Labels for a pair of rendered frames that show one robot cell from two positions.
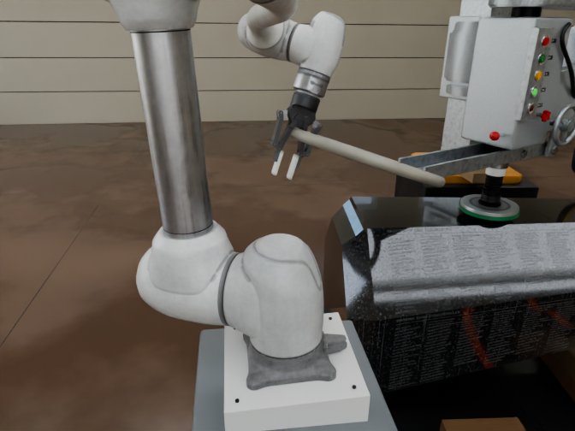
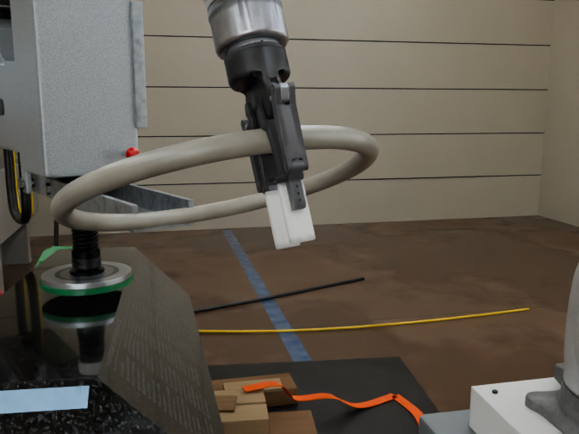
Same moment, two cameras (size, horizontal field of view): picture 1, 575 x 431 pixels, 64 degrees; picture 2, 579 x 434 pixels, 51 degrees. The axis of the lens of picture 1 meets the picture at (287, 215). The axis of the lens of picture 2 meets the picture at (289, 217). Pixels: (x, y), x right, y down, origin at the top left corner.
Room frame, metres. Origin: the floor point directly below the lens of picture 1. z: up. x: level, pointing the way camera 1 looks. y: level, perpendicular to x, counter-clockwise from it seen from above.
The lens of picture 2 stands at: (1.31, 0.69, 1.28)
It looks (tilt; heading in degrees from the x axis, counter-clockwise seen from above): 10 degrees down; 265
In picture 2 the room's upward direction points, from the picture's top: straight up
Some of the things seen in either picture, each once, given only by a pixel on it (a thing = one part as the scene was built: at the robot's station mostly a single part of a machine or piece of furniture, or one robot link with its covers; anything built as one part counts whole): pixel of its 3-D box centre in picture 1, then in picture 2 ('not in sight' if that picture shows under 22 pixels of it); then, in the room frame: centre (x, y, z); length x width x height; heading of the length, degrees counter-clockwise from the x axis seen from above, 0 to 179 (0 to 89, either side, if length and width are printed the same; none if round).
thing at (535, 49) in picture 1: (533, 74); (133, 66); (1.55, -0.79, 1.38); 0.08 x 0.03 x 0.28; 122
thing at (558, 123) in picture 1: (556, 123); not in sight; (1.64, -0.95, 1.20); 0.15 x 0.10 x 0.15; 122
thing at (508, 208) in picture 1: (489, 204); (87, 274); (1.68, -0.79, 0.87); 0.21 x 0.21 x 0.01
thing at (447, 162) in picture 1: (480, 156); (97, 194); (1.62, -0.69, 1.09); 0.69 x 0.19 x 0.05; 122
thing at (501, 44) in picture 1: (525, 85); (65, 89); (1.72, -0.85, 1.32); 0.36 x 0.22 x 0.45; 122
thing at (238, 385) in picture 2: not in sight; (252, 387); (1.25, -1.73, 0.10); 0.25 x 0.10 x 0.01; 7
